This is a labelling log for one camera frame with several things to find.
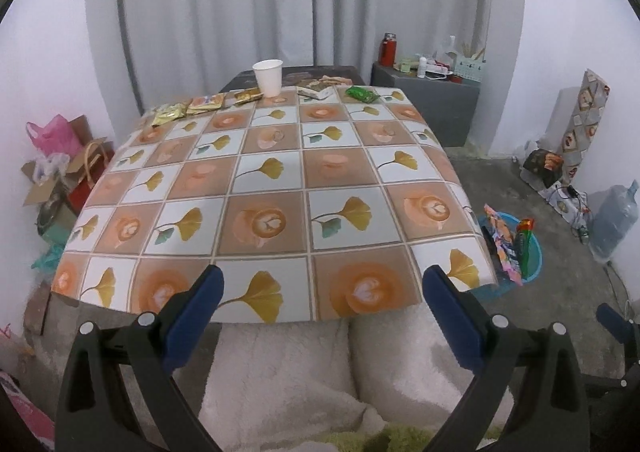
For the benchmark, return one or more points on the blue chip bag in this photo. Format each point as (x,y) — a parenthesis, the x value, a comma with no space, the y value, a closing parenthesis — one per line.
(504,245)

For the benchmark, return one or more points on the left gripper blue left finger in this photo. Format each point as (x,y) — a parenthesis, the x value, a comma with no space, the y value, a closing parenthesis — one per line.
(186,316)

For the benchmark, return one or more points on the blue plastic trash basket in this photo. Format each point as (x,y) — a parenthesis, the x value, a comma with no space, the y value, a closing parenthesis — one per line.
(503,284)

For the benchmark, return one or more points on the small green snack packet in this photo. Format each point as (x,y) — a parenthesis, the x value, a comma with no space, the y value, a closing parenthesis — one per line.
(361,94)

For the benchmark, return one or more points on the grey cabinet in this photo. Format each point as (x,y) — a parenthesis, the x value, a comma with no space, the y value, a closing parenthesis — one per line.
(448,107)

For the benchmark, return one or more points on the red green snack bag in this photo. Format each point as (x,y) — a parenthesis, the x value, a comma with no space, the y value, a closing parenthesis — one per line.
(523,235)

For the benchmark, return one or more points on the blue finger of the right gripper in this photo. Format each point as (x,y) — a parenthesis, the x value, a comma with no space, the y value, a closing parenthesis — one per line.
(614,323)

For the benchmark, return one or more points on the small gold packet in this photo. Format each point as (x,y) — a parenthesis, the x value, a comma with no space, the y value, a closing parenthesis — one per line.
(246,96)

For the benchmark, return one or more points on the blue water jug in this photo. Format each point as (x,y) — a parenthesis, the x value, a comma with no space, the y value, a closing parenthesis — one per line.
(617,214)

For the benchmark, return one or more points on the white fluffy blanket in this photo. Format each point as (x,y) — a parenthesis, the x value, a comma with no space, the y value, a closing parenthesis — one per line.
(388,379)

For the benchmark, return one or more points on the white paper cup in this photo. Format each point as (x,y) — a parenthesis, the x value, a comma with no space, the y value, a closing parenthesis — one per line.
(268,74)

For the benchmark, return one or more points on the rolled patterned tablecloth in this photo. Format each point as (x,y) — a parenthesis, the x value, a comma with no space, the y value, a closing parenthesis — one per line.
(582,109)

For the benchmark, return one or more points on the pink plastic bag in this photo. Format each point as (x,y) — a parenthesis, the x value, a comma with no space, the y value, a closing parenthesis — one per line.
(57,137)

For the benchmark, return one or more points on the small white bottle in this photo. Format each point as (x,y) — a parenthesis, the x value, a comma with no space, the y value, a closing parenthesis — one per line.
(422,66)

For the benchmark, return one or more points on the mint green desk organizer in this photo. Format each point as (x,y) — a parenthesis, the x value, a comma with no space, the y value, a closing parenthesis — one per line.
(469,68)

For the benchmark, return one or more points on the gold snack packet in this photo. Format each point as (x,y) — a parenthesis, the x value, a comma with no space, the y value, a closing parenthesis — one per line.
(168,113)

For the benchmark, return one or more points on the patterned ginkgo tablecloth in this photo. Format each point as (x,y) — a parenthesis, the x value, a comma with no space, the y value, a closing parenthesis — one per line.
(313,210)

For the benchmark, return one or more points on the dark snack box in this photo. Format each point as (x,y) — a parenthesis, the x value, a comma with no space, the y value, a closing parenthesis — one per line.
(545,165)

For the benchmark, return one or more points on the orange snack packet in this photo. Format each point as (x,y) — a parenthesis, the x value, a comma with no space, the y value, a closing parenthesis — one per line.
(205,104)

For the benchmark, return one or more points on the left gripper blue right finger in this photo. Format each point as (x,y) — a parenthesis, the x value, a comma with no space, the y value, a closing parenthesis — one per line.
(454,313)

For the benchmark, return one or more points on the grey curtain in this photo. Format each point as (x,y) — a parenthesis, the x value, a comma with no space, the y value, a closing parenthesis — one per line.
(149,52)

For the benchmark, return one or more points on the red thermos bottle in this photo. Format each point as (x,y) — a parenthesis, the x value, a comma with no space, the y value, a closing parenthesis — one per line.
(387,54)

